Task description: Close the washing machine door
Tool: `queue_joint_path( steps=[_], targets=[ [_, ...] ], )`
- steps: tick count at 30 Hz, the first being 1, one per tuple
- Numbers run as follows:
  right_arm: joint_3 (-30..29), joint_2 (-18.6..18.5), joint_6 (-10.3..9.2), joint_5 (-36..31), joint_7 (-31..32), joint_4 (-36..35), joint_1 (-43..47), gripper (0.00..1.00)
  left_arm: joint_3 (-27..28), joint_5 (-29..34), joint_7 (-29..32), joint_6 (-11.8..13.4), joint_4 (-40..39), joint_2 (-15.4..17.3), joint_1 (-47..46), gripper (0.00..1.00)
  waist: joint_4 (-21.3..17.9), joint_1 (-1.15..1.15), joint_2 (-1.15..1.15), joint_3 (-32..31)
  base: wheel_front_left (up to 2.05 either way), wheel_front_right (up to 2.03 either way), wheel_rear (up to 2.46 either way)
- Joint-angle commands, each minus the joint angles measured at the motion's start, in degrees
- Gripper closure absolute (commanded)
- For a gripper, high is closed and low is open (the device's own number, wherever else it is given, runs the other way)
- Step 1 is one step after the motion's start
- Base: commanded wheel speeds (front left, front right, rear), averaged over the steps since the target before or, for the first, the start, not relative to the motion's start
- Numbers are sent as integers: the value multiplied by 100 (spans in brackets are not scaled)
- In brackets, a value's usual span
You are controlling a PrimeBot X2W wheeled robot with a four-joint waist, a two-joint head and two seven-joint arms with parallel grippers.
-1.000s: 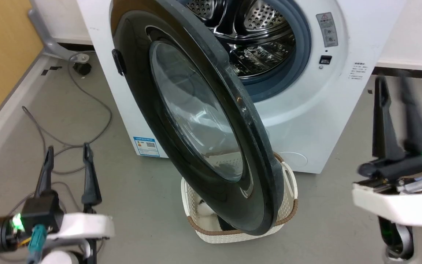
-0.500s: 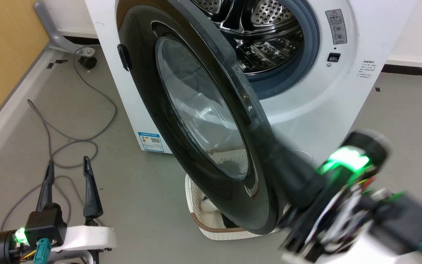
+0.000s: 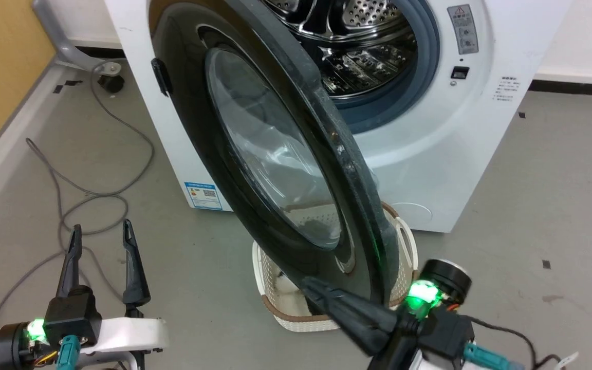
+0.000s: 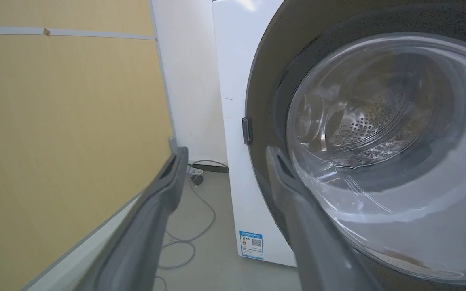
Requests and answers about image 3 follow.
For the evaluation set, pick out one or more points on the white front-load washing machine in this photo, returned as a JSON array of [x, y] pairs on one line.
[[429, 154]]

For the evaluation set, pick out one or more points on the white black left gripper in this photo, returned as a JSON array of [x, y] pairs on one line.
[[121, 334]]

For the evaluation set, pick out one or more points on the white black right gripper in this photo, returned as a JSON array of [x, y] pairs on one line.
[[445, 334]]

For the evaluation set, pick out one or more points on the grey metal stand leg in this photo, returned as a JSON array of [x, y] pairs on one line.
[[65, 46]]

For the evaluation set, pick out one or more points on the grey rubber door gasket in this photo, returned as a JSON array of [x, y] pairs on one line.
[[404, 100]]

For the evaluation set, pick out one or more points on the black door latch slot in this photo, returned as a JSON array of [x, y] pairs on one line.
[[460, 72]]

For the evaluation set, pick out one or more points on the black caster wheel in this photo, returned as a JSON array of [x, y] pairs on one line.
[[111, 84]]

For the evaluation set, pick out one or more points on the grey warning label sticker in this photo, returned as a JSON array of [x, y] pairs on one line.
[[463, 28]]

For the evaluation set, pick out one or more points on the perforated steel washer drum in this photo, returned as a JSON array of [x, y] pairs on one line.
[[363, 56]]

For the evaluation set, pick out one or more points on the blue energy label sticker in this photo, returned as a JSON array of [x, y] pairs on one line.
[[203, 195]]

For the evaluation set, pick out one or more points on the white woven laundry basket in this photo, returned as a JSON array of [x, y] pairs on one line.
[[275, 303]]

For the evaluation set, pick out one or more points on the black round glass washer door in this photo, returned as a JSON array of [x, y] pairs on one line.
[[214, 154]]

